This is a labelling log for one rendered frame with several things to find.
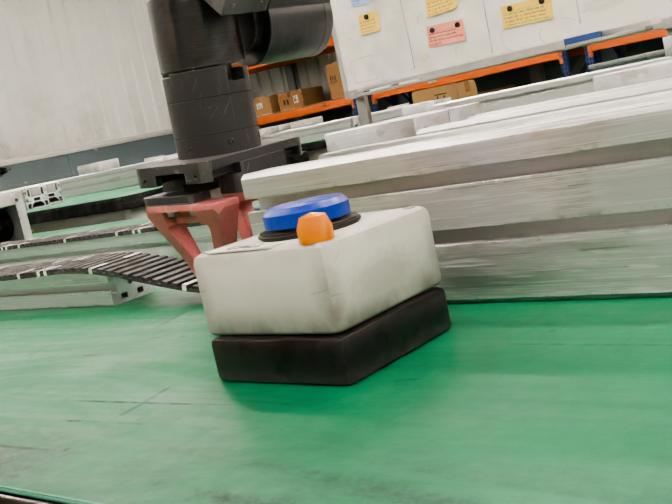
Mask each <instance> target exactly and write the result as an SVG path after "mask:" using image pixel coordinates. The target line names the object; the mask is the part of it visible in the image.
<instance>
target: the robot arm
mask: <svg viewBox="0 0 672 504"><path fill-rule="evenodd" d="M146 5H147V10H148V14H149V19H150V24H151V29H152V34H153V39H154V44H155V48H156V53H157V58H158V63H159V68H160V73H161V75H162V77H163V78H167V79H163V80H162V83H163V87H164V92H165V97H166V102H167V107H168V112H169V117H170V121H171V126H172V131H173V136H174V141H175V146H176V151H177V156H178V158H175V159H171V160H167V161H163V162H159V163H155V164H151V165H148V166H144V167H140V168H137V169H136V172H137V177H138V181H139V186H140V188H141V189H145V188H156V187H160V186H163V191H164V192H163V193H159V194H156V195H153V196H149V197H146V198H144V203H145V207H146V212H147V217H148V219H149V220H150V221H151V222H152V223H153V224H154V226H155V227H156V228H157V229H158V230H159V231H160V232H161V234H162V235H163V236H164V237H165V238H166V239H167V241H168V242H169V243H170V244H171V245H172V246H173V247H174V249H175V250H176V251H177V252H178V253H179V254H180V256H181V257H182V258H183V259H184V260H185V261H186V262H187V264H188V265H189V267H190V268H191V270H192V271H193V273H194V274H195V276H196V273H195V269H194V259H195V258H196V257H197V256H199V255H200V254H202V253H201V251H200V250H199V248H198V246H197V244H196V242H195V240H194V239H193V237H192V235H191V233H190V231H189V230H188V228H187V226H186V223H199V222H200V224H205V225H207V226H208V227H209V228H210V232H211V237H212V242H213V247H214V249H217V248H220V247H223V246H226V245H229V244H232V243H235V242H237V231H238V232H239V234H240V236H241V238H242V240H244V239H247V238H250V237H253V233H252V228H251V224H250V219H249V215H248V213H249V212H254V208H253V204H252V201H259V200H258V198H256V199H249V200H245V197H244V193H243V188H242V184H241V179H242V176H243V175H244V174H248V173H252V172H256V171H260V170H264V169H268V168H273V167H279V166H285V165H287V162H286V157H288V156H298V155H302V148H301V142H300V137H299V136H291V137H282V138H274V139H266V140H261V137H260V132H259V127H258V121H257V116H256V111H255V105H254V100H253V95H252V89H251V84H250V78H249V73H248V68H247V66H257V65H263V64H269V63H275V62H281V61H287V60H293V59H299V58H305V57H311V56H315V55H318V54H319V53H321V52H322V51H323V50H324V49H325V48H326V46H327V44H328V42H329V40H330V37H331V34H332V29H333V13H332V7H331V3H330V0H148V1H146ZM237 62H238V63H240V64H242V65H243V66H237V67H232V65H231V64H232V63H237ZM168 77H169V78H168ZM216 188H220V192H221V194H222V196H223V198H214V199H212V197H211V193H210V190H213V189H216Z"/></svg>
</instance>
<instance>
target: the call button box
mask: <svg viewBox="0 0 672 504"><path fill-rule="evenodd" d="M331 222H332V225H333V229H334V234H335V237H334V238H332V239H330V240H327V241H323V242H319V243H314V244H307V245H300V244H299V240H298V236H297V231H296V229H297V228H296V229H284V230H275V231H267V230H265V231H263V232H261V233H260V234H259V235H256V236H253V237H250V238H247V239H244V240H241V241H238V242H235V243H232V244H229V245H226V246H223V247H220V248H217V249H214V250H209V251H205V252H203V253H202V254H200V255H199V256H197V257H196V258H195V259H194V269H195V273H196V277H197V281H198V286H199V290H200V294H201V298H202V303H203V307H204V311H205V315H206V319H207V324H208V328H209V330H210V332H211V333H212V334H214V335H220V336H218V337H216V338H215V339H213V340H212V349H213V353H214V357H215V362H216V366H217V370H218V374H219V377H220V379H221V380H224V381H248V382H273V383H298V384H324V385H349V386H350V385H352V384H353V383H355V382H357V381H359V380H360V379H362V378H364V377H366V376H367V375H369V374H371V373H373V372H374V371H376V370H378V369H380V368H381V367H383V366H385V365H387V364H388V363H390V362H392V361H393V360H395V359H397V358H399V357H400V356H402V355H404V354H406V353H407V352H409V351H411V350H413V349H414V348H416V347H418V346H420V345H421V344H423V343H425V342H427V341H428V340H430V339H432V338H434V337H435V336H437V335H439V334H441V333H442V332H444V331H446V330H448V329H449V328H450V326H451V321H450V316H449V310H448V305H447V300H446V295H445V291H444V289H443V288H439V287H434V286H436V285H438V284H439V283H440V280H441V274H440V269H439V264H438V259H437V254H436V249H435V244H434V238H433V233H432V228H431V223H430V218H429V213H428V211H427V209H426V208H424V207H420V206H409V207H405V208H398V209H390V210H381V211H373V212H364V213H357V212H350V213H349V214H346V215H344V216H341V217H338V218H335V219H331Z"/></svg>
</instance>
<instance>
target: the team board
mask: <svg viewBox="0 0 672 504"><path fill-rule="evenodd" d="M330 3H331V7H332V13H333V29H332V36H333V41H334V46H335V51H336V55H337V60H338V65H339V70H340V75H341V80H342V85H343V89H344V96H345V99H350V100H352V99H356V104H357V108H358V113H359V118H360V123H361V126H364V125H368V124H373V121H372V116H371V111H370V106H369V101H368V96H367V95H370V94H375V93H379V92H383V91H388V90H392V89H396V88H401V87H405V86H409V85H414V84H418V83H423V82H427V81H432V80H436V79H441V78H445V77H449V76H454V75H458V74H463V73H467V72H472V71H476V70H481V69H485V68H489V67H494V66H498V65H503V64H507V63H512V62H516V61H521V60H525V59H529V58H534V57H538V56H543V55H547V54H552V53H556V52H561V51H565V50H569V49H574V48H578V47H583V46H587V45H592V44H596V43H601V42H605V41H609V40H614V39H618V38H623V37H627V36H632V35H636V34H641V33H645V32H649V31H654V30H658V29H662V30H664V29H667V36H672V0H330Z"/></svg>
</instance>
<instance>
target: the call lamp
mask: <svg viewBox="0 0 672 504"><path fill-rule="evenodd" d="M296 231H297V236H298V240H299V244H300V245H307V244H314V243H319V242H323V241H327V240H330V239H332V238H334V237H335V234H334V229H333V225H332V222H331V220H330V219H329V217H328V216H327V215H326V213H325V212H310V213H308V214H306V215H304V216H302V217H300V218H299V219H298V224H297V229H296Z"/></svg>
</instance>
